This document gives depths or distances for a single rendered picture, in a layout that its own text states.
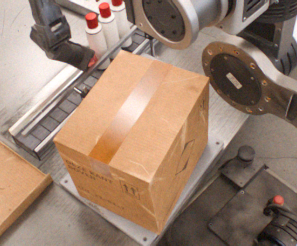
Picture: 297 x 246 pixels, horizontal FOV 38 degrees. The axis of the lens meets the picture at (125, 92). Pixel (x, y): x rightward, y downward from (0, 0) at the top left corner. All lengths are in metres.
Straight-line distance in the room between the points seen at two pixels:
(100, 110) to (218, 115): 0.45
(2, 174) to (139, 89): 0.52
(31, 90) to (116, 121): 0.58
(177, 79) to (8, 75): 0.73
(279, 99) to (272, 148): 1.32
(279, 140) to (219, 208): 0.62
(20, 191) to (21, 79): 0.43
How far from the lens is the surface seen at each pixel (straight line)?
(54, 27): 1.13
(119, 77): 1.03
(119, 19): 1.36
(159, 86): 1.00
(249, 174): 1.83
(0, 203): 1.26
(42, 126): 1.30
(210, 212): 1.79
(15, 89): 1.50
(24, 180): 1.27
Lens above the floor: 1.88
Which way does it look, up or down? 50 degrees down
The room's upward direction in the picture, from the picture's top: 12 degrees counter-clockwise
